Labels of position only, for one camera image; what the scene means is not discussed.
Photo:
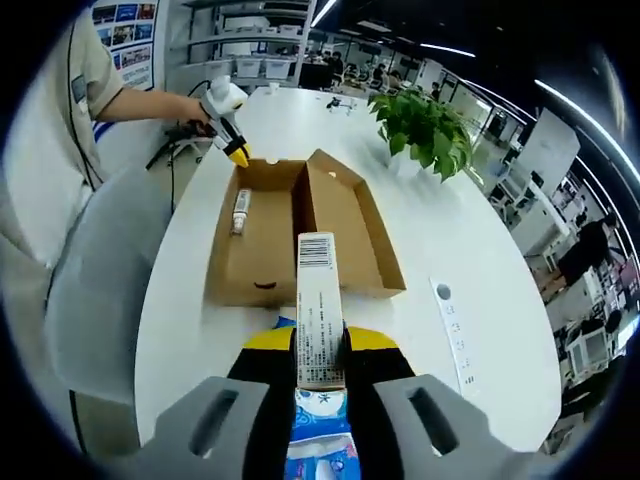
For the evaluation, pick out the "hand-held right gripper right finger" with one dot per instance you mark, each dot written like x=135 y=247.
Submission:
x=375 y=365

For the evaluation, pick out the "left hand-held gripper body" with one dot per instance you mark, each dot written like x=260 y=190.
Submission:
x=222 y=97

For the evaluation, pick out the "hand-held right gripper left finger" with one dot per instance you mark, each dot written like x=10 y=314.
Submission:
x=265 y=370

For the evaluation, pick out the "blue wet wipes pack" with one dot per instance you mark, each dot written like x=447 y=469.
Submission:
x=320 y=410

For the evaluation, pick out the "white carton box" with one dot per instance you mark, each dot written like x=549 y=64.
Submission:
x=320 y=300

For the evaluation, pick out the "brown cardboard shoe box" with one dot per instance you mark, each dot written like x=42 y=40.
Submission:
x=265 y=225

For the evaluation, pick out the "person's left hand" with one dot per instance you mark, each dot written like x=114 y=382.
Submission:
x=195 y=111

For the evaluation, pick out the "grey metal storage shelf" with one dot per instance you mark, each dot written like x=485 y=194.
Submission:
x=240 y=45

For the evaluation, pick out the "small white tube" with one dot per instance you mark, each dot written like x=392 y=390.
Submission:
x=240 y=210

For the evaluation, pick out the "white table power strip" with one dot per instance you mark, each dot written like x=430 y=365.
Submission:
x=457 y=340

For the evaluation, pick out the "small black white device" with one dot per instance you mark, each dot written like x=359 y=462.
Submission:
x=342 y=104

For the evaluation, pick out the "light blue plastic packet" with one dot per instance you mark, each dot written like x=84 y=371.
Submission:
x=320 y=462

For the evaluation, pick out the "green potted plant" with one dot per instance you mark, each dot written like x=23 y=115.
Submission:
x=425 y=130

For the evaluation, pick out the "white square pillar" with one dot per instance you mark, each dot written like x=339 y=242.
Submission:
x=550 y=145

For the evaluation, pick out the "wall poster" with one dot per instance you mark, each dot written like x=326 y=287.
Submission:
x=127 y=40

